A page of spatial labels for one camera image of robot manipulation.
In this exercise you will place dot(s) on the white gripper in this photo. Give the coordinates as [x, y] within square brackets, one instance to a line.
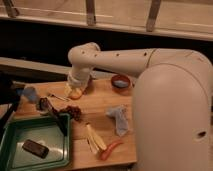
[77, 78]

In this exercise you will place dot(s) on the yellow red apple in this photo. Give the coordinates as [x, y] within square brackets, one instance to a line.
[75, 94]

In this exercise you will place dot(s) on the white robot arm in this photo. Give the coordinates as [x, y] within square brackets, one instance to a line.
[171, 102]

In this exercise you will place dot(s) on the blue plastic cup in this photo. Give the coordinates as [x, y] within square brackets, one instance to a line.
[31, 94]

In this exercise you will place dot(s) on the dark red grape bunch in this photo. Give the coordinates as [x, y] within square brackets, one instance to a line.
[74, 112]

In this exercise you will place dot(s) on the red bowl blue inside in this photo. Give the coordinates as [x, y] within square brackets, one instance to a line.
[120, 81]

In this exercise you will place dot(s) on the blue grey cloth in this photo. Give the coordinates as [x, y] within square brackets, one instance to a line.
[119, 113]

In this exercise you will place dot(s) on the yellow banana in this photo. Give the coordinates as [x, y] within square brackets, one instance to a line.
[96, 143]

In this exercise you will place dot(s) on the green plastic tray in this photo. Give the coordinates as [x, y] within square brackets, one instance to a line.
[43, 130]

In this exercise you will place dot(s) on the black tripod stand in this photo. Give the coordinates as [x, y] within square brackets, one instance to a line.
[7, 96]

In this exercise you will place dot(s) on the dark brown rectangular block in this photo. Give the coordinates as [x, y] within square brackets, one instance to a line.
[35, 148]

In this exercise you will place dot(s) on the red sausage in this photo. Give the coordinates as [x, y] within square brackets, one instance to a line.
[106, 153]

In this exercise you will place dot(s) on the dark utensil black handle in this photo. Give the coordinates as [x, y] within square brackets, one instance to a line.
[46, 106]

